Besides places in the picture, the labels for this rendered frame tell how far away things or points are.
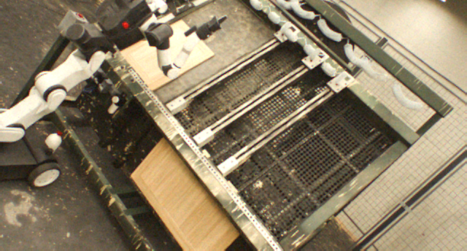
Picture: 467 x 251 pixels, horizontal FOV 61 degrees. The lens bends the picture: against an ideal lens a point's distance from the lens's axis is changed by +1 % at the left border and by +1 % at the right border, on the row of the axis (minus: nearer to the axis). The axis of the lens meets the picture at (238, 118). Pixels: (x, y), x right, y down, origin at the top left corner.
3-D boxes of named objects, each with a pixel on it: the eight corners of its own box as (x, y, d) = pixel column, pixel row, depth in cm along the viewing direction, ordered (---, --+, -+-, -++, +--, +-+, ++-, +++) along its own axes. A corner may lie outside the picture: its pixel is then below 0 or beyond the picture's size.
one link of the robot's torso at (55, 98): (-3, 142, 233) (57, 87, 233) (-17, 119, 240) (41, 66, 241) (17, 147, 248) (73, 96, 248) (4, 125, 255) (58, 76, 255)
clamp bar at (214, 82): (165, 108, 272) (161, 88, 252) (289, 32, 314) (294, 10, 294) (173, 118, 269) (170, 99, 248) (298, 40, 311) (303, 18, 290)
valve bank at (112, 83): (65, 71, 283) (83, 46, 277) (81, 74, 296) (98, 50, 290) (100, 119, 265) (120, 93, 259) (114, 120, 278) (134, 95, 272)
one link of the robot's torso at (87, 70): (39, 101, 234) (98, 49, 234) (27, 82, 240) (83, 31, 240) (57, 109, 248) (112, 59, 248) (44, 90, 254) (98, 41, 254)
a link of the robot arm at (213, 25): (215, 20, 241) (200, 31, 244) (224, 32, 247) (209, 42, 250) (213, 12, 251) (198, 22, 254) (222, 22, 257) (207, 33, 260)
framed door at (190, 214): (132, 175, 300) (130, 175, 298) (176, 124, 287) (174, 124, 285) (201, 273, 268) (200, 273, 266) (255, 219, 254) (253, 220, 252)
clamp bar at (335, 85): (214, 168, 252) (215, 152, 231) (341, 79, 294) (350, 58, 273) (225, 180, 248) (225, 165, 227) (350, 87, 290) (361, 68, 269)
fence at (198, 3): (113, 47, 297) (112, 43, 294) (213, -5, 331) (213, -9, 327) (117, 50, 296) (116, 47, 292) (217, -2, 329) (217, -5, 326)
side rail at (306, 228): (275, 246, 235) (278, 243, 226) (392, 147, 274) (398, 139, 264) (284, 257, 232) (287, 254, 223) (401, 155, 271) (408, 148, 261)
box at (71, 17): (55, 28, 283) (68, 9, 278) (69, 33, 293) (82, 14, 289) (63, 39, 278) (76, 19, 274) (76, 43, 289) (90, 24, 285)
